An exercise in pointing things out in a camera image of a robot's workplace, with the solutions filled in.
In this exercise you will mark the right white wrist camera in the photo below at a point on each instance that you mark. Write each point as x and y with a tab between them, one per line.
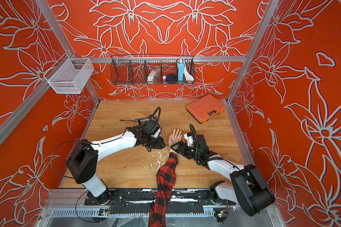
188	138

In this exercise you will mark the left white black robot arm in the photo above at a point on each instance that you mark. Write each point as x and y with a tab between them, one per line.
82	163

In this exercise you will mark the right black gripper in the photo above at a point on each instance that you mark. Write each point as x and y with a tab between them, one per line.
184	151

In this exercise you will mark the clear plastic bin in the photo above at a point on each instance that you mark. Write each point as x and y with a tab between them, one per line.
70	76

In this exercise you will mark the clear plastic bag item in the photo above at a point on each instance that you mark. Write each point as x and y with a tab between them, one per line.
153	76

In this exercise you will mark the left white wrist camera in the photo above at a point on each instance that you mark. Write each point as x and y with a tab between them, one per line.
155	133

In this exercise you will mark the orange plastic tool case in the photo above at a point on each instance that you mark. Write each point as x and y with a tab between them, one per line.
205	108

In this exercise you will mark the dark blue round object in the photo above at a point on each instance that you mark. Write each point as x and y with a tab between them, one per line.
171	79

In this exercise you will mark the black wire basket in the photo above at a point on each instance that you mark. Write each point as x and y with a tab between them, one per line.
128	70

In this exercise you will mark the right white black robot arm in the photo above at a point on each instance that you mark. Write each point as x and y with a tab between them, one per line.
248	188

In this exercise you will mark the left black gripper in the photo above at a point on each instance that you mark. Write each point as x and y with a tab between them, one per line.
160	145

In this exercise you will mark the red black plaid sleeve forearm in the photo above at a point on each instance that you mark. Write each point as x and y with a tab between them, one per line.
166	179

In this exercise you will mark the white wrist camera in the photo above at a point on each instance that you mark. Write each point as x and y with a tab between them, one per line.
155	133
188	138

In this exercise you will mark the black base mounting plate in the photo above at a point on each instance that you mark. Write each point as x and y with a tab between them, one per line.
153	195

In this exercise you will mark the pale mannequin hand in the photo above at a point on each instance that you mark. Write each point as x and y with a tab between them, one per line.
175	137

